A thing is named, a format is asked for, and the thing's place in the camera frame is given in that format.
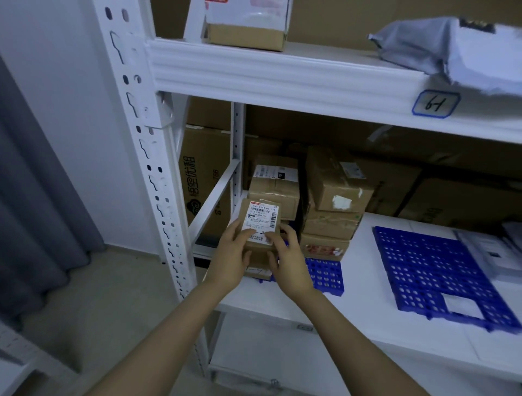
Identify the flat taped cardboard box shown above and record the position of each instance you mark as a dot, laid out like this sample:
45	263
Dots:
330	224

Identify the grey plastic mailer bag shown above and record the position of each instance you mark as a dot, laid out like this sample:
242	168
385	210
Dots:
456	53

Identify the person's right thumb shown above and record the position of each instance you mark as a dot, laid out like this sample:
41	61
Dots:
273	244

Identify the white metal shelf rack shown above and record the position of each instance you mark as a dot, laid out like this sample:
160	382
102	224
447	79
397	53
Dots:
261	77

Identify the grey flat parcel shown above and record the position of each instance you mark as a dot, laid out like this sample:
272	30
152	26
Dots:
493	251

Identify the taped cardboard box black label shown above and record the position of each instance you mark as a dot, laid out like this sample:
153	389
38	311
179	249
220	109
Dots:
275	189

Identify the person's left thumb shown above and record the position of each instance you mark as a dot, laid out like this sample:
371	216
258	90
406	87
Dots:
247	234

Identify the person's left hand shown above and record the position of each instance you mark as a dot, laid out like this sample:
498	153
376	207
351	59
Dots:
226	261

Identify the small white-labelled cardboard box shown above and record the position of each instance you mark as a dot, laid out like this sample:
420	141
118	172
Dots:
257	220

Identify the small blue perforated plastic mat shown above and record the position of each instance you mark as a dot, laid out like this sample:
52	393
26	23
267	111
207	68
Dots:
326	275

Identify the person's right forearm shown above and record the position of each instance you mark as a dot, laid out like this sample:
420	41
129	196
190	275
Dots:
350	351

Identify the person's right hand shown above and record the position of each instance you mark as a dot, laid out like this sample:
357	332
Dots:
291	269

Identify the person's left forearm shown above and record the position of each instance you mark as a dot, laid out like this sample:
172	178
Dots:
163	342

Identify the white furniture piece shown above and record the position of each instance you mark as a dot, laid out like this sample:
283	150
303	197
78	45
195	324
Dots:
24	363

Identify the cardboard box wrapped in plastic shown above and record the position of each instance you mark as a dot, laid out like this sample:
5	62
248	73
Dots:
248	24

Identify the large blue perforated plastic mat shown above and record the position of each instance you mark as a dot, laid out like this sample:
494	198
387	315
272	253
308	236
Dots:
424	269

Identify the cardboard box with red print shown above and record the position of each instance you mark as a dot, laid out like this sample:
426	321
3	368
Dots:
324	247

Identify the large brown carton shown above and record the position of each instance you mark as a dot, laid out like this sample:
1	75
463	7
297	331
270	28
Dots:
461	204
391	185

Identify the grey curtain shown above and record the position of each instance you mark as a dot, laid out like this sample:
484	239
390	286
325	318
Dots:
36	212

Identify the large printed cardboard carton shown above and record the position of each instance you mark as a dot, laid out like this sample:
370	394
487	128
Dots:
204	175

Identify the blue-bordered white shelf label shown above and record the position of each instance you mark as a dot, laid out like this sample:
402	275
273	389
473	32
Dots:
435	104

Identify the cardboard box with torn label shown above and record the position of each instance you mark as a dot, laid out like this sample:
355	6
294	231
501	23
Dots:
336	179

